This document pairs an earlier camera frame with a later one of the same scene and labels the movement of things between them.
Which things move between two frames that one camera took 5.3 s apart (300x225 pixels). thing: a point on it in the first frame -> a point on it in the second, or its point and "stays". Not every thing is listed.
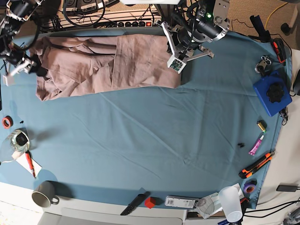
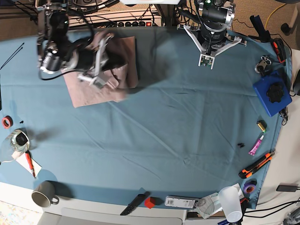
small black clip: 241,145 stays
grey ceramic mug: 44,194 stays
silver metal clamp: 262,66 stays
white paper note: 23,161 stays
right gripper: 184,46 -> 211,42
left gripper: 20,62 -> 93,60
